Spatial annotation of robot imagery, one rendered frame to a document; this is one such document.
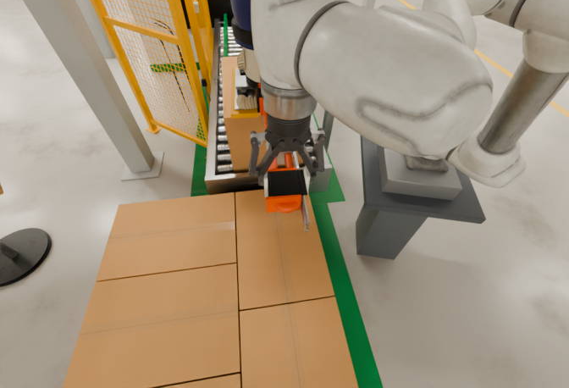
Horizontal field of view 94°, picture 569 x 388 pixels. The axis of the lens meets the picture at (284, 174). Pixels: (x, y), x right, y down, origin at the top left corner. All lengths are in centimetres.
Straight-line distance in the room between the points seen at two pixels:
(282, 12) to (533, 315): 220
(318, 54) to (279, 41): 6
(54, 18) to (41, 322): 164
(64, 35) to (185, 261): 135
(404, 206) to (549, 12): 80
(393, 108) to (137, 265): 129
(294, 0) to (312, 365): 110
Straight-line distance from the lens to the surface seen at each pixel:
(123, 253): 146
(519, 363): 214
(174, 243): 139
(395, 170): 128
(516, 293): 231
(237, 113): 99
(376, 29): 27
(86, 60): 200
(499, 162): 115
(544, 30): 77
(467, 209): 141
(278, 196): 55
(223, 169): 160
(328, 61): 27
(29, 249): 248
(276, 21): 33
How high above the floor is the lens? 171
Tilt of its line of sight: 49 degrees down
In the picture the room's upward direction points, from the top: 2 degrees clockwise
